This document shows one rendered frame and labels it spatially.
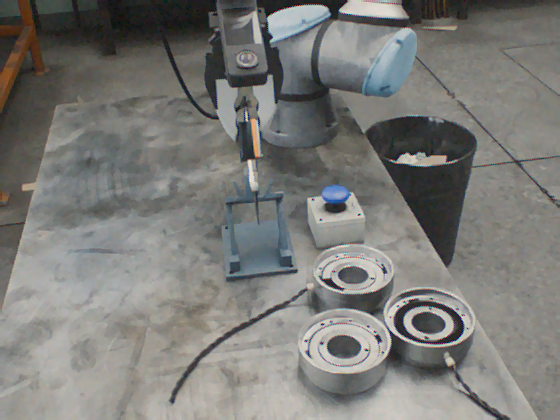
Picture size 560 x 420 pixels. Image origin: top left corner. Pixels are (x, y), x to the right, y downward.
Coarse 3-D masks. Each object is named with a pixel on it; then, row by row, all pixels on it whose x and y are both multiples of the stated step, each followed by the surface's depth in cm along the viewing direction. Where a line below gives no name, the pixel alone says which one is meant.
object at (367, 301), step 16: (320, 256) 92; (336, 256) 94; (352, 256) 94; (368, 256) 94; (384, 256) 92; (320, 272) 91; (336, 272) 91; (352, 272) 93; (368, 272) 91; (384, 272) 92; (320, 288) 88; (352, 288) 88; (384, 288) 87; (336, 304) 87; (352, 304) 86; (368, 304) 87
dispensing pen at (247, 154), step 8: (240, 104) 89; (248, 104) 89; (248, 112) 89; (248, 120) 89; (240, 128) 87; (248, 128) 87; (240, 136) 87; (248, 136) 87; (240, 144) 87; (248, 144) 87; (240, 152) 87; (248, 152) 87; (240, 160) 89; (248, 160) 89; (256, 160) 89; (248, 168) 89; (256, 168) 89; (256, 176) 89; (256, 184) 89; (256, 192) 89; (256, 200) 89; (256, 208) 89
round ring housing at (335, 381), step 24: (336, 312) 83; (360, 312) 82; (312, 336) 81; (336, 336) 81; (360, 336) 81; (384, 336) 80; (312, 360) 77; (336, 360) 78; (360, 360) 78; (384, 360) 76; (336, 384) 76; (360, 384) 76
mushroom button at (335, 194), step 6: (330, 186) 101; (336, 186) 101; (342, 186) 101; (324, 192) 100; (330, 192) 99; (336, 192) 99; (342, 192) 99; (348, 192) 100; (324, 198) 99; (330, 198) 99; (336, 198) 98; (342, 198) 99; (348, 198) 100; (336, 204) 100
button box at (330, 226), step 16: (352, 192) 105; (320, 208) 101; (336, 208) 100; (352, 208) 101; (320, 224) 98; (336, 224) 99; (352, 224) 99; (320, 240) 100; (336, 240) 100; (352, 240) 101
